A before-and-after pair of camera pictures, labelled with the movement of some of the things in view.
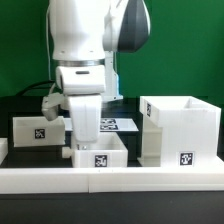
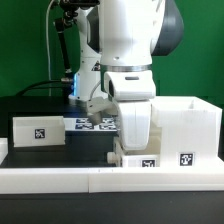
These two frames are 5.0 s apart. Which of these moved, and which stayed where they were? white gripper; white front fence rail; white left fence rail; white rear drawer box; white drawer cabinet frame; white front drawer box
Moved: white gripper; white front drawer box
Stayed: white left fence rail; white front fence rail; white rear drawer box; white drawer cabinet frame
